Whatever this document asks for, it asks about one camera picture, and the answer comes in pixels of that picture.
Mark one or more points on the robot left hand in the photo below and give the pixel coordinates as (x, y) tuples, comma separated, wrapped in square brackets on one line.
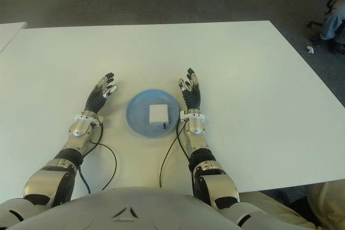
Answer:
[(97, 100)]

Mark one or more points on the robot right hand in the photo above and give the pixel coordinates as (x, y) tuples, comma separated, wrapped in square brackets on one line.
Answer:
[(192, 96)]

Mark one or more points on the white charger block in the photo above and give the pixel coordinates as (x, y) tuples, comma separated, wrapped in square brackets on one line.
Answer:
[(159, 114)]

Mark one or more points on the robot left arm silver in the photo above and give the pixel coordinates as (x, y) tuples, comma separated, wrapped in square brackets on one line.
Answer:
[(78, 130)]

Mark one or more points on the robot right arm silver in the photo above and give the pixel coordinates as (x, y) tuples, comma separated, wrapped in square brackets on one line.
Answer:
[(196, 127)]

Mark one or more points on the blue plate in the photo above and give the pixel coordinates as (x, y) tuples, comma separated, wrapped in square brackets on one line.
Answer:
[(140, 117)]

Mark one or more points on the white side table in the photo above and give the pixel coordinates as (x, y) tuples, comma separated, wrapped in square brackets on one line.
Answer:
[(10, 33)]

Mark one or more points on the robot torso grey shell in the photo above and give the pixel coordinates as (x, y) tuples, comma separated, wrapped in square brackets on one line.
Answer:
[(134, 208)]

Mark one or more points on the small white floor object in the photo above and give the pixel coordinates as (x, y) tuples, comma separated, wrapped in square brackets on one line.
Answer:
[(310, 49)]

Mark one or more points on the seated person in jeans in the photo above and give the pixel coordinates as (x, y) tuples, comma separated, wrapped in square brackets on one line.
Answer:
[(332, 26)]

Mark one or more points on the beige rounded object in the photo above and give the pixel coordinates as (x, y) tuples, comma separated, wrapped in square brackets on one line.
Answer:
[(327, 205)]

